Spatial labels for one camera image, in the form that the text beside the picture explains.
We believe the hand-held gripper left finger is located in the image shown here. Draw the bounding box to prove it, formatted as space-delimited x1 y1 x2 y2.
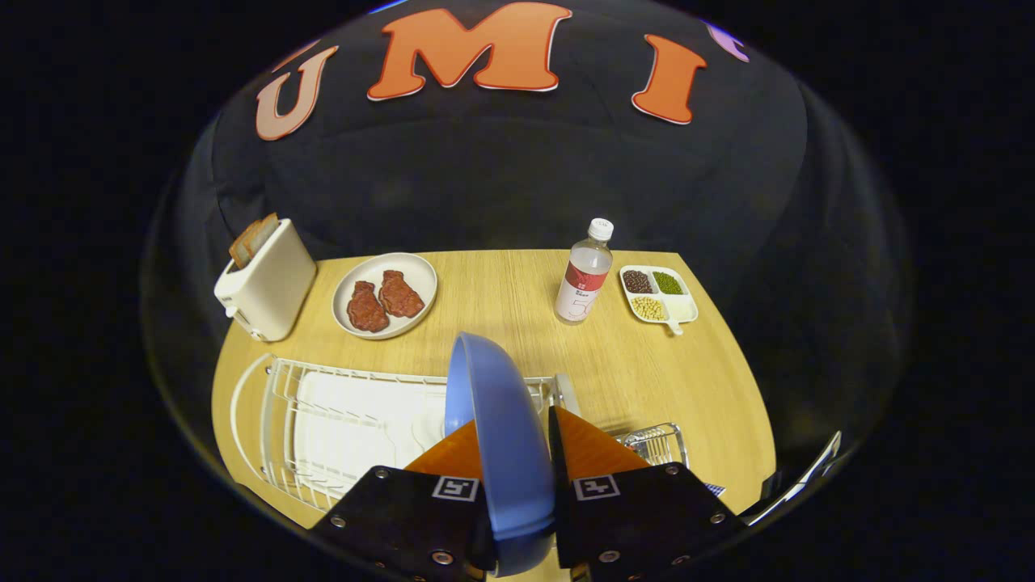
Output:
311 420 496 582

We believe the white divided dish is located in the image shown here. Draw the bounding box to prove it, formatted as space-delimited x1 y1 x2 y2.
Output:
619 264 699 336

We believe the metal wire basket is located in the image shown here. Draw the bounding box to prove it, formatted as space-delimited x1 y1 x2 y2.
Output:
619 422 690 468

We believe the white drip tray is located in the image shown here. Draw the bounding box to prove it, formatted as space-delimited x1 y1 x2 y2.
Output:
293 370 454 486

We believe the beige round plate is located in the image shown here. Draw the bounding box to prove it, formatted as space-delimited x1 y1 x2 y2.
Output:
332 252 438 340

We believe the brown meat piece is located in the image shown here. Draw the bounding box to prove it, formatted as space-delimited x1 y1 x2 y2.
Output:
378 269 425 318
347 280 391 333

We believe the white toaster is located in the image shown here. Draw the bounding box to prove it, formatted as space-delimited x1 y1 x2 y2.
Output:
213 217 318 343

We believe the brown toast slice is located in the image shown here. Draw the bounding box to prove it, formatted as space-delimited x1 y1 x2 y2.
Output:
247 213 281 255
229 220 264 270

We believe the clear plastic water bottle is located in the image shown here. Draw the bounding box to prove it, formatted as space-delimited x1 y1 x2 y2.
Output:
554 217 615 326

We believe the blue plate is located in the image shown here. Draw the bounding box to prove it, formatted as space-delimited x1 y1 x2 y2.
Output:
444 331 559 577

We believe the black backdrop cloth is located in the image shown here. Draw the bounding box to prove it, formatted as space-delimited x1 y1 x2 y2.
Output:
142 0 915 518

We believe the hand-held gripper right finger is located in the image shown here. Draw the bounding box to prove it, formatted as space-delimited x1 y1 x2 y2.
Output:
550 407 746 582

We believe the white wire dish rack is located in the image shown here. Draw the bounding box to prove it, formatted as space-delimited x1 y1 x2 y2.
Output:
259 356 579 514

